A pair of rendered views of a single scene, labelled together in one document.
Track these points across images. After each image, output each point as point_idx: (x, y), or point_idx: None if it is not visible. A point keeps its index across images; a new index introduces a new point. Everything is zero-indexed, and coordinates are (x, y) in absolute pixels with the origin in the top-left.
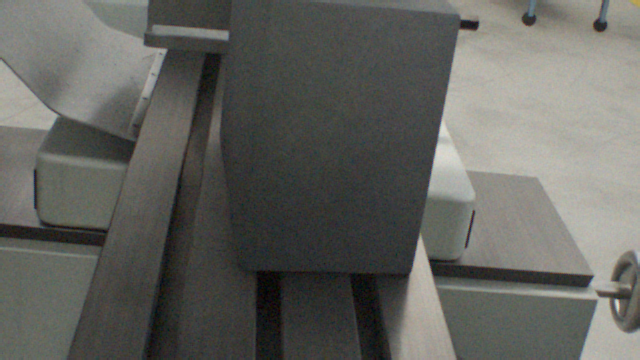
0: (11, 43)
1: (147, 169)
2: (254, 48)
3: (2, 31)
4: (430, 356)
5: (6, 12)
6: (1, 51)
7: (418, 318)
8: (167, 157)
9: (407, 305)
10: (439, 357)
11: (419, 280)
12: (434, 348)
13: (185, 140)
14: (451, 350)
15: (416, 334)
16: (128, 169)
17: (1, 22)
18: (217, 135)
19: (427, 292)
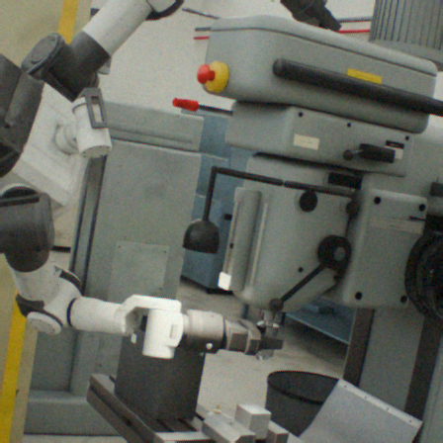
0: (310, 442)
1: (199, 407)
2: None
3: (315, 438)
4: (101, 379)
5: (328, 442)
6: (303, 436)
7: (107, 384)
8: (200, 411)
9: (111, 386)
10: (99, 379)
11: (111, 390)
12: (101, 380)
13: (203, 416)
14: (97, 380)
15: (106, 382)
16: (204, 407)
17: (321, 439)
18: (197, 419)
19: (108, 388)
